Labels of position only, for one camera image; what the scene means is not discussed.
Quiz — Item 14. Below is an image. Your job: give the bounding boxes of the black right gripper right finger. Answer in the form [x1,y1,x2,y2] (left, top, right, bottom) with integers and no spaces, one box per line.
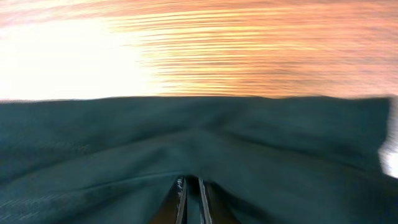
[198,179,240,224]

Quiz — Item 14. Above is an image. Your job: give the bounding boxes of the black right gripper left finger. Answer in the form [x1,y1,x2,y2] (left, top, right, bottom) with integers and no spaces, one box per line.
[149,176,187,224]

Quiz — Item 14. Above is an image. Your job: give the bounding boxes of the black shorts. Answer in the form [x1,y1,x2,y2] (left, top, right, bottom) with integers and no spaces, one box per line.
[1,97,397,223]

